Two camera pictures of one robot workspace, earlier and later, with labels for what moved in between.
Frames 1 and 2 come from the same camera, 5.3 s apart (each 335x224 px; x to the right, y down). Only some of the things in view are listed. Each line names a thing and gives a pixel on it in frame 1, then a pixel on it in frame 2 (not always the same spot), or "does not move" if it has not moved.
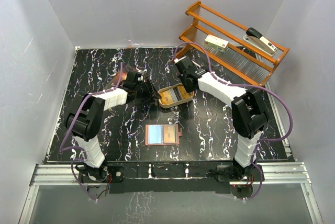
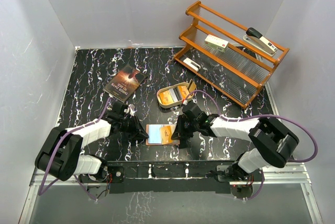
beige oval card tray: [174, 95] does not move
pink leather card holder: [164, 134] does not move
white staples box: [216, 43] does not move
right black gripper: [188, 88] → [179, 131]
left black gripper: [151, 91] → [137, 130]
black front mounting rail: [149, 177] does not move
